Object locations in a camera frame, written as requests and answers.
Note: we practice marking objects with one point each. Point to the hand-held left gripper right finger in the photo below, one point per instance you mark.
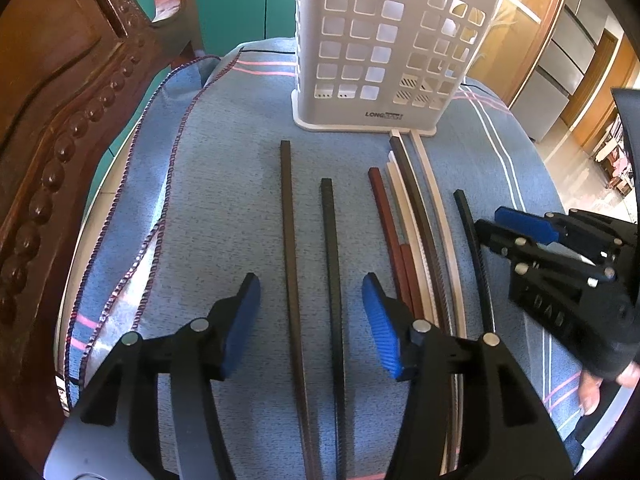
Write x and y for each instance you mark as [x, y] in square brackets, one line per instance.
[382, 325]

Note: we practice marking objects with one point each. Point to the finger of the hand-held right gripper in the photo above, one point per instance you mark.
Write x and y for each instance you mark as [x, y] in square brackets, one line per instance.
[525, 225]
[497, 240]

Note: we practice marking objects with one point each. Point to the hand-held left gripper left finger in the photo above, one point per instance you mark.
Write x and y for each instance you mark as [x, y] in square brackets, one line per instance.
[242, 325]

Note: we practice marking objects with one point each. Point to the black chopstick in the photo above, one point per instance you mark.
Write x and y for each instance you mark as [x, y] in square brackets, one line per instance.
[332, 260]
[472, 240]

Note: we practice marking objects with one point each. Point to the red-brown chopstick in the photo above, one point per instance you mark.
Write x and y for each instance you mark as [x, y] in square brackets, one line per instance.
[414, 280]
[382, 210]

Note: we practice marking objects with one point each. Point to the white plastic utensil holder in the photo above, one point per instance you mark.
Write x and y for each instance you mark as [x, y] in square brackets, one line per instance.
[350, 120]

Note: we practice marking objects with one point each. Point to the person's right hand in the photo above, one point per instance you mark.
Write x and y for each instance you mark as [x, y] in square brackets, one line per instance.
[591, 395]

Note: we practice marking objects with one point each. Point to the blue striped cloth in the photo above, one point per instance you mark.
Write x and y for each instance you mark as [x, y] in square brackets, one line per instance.
[225, 185]

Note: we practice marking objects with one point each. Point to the wooden door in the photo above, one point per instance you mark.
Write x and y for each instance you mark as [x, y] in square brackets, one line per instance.
[600, 100]

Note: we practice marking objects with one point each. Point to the grey refrigerator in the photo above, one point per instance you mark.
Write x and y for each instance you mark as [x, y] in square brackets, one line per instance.
[560, 75]

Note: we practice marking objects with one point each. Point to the wooden cabinet with etched glass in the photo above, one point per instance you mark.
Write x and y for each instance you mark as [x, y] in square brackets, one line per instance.
[530, 50]

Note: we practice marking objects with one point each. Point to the teal cabinet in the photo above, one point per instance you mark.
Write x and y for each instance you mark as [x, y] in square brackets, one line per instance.
[235, 0]

